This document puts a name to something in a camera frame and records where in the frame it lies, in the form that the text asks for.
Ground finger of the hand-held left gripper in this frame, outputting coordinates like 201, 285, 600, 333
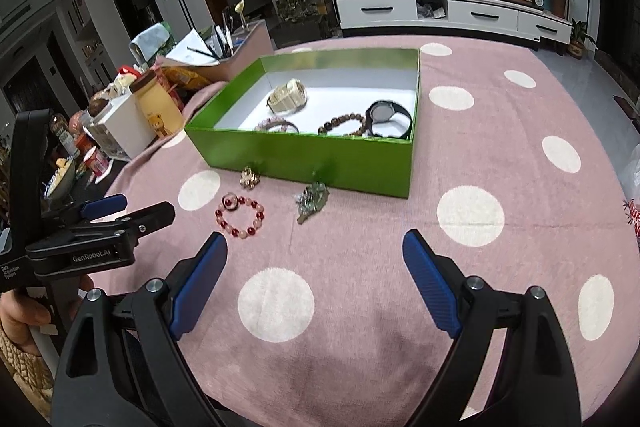
44, 193, 129, 229
64, 201, 177, 249

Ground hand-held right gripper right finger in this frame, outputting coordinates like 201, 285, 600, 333
402, 228, 584, 427

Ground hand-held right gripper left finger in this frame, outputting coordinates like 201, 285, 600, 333
52, 231, 229, 427

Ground pale pink bead bracelet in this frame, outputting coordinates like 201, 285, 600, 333
254, 117, 300, 135

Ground black wrist watch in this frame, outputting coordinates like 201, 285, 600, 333
364, 99, 416, 142

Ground green cardboard box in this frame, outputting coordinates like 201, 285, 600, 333
184, 48, 421, 200

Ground brown bead bracelet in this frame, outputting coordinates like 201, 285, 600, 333
317, 112, 371, 138

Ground cream wrist watch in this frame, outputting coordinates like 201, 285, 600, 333
266, 78, 308, 115

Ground person's left forearm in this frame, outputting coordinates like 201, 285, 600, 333
0, 332, 53, 413

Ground person's left hand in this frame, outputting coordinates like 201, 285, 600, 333
0, 289, 52, 355

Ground bowl of food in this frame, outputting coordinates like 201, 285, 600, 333
42, 159, 77, 200

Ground red white cup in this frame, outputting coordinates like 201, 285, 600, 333
82, 147, 111, 178

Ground dark glass bottle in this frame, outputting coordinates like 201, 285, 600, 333
50, 112, 76, 155

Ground pink polka dot tablecloth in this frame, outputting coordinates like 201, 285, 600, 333
90, 34, 638, 427

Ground white drawer organizer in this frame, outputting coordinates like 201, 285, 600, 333
82, 94, 157, 162

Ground yellow bear bottle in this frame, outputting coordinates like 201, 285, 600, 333
129, 69, 185, 138

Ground yellow snack packet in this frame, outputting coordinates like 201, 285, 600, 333
165, 67, 211, 90

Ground silver green brooch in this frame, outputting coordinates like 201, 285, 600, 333
295, 183, 331, 225

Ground white green packet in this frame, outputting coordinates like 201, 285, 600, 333
129, 22, 173, 62

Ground white papers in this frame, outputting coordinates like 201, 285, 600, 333
165, 28, 221, 65

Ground pink storage box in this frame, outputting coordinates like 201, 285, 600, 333
155, 18, 275, 82

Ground white plastic bag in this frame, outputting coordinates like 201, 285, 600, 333
617, 152, 640, 253

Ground leafy plant in crate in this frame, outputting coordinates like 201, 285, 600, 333
274, 0, 333, 40

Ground small potted plant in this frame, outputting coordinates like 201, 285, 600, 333
567, 19, 598, 58

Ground white television cabinet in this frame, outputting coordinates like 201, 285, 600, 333
332, 0, 573, 45

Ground red pink bead bracelet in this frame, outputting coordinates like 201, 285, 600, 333
215, 194, 266, 239

